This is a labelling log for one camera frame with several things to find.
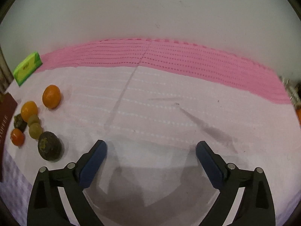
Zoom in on dark passion fruit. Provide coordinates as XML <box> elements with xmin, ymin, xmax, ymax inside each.
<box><xmin>38</xmin><ymin>131</ymin><xmax>62</xmax><ymax>161</ymax></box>

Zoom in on small red tomato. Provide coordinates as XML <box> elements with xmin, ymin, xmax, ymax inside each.
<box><xmin>10</xmin><ymin>129</ymin><xmax>24</xmax><ymax>147</ymax></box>

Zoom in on brown longan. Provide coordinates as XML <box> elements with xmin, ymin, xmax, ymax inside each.
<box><xmin>29</xmin><ymin>123</ymin><xmax>43</xmax><ymax>140</ymax></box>
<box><xmin>27</xmin><ymin>115</ymin><xmax>40</xmax><ymax>127</ymax></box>

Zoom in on dark mangosteen with calyx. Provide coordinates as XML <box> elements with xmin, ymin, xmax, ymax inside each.
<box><xmin>14</xmin><ymin>114</ymin><xmax>27</xmax><ymax>133</ymax></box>

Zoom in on yellow-orange mandarin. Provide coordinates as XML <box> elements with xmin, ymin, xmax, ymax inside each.
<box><xmin>20</xmin><ymin>101</ymin><xmax>38</xmax><ymax>122</ymax></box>

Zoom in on orange mandarin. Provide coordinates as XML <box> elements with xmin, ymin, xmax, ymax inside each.
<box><xmin>42</xmin><ymin>85</ymin><xmax>61</xmax><ymax>109</ymax></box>

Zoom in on orange bag at edge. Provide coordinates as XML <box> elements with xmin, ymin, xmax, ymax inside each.
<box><xmin>296</xmin><ymin>108</ymin><xmax>301</xmax><ymax>124</ymax></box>

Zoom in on gold rectangular tin tray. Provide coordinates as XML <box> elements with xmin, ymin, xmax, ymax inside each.
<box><xmin>0</xmin><ymin>93</ymin><xmax>17</xmax><ymax>182</ymax></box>

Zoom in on green tissue box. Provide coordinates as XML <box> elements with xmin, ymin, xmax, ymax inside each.
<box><xmin>13</xmin><ymin>52</ymin><xmax>42</xmax><ymax>87</ymax></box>

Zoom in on pink purple checked tablecloth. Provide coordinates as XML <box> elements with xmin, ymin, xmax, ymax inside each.
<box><xmin>1</xmin><ymin>39</ymin><xmax>300</xmax><ymax>225</ymax></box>

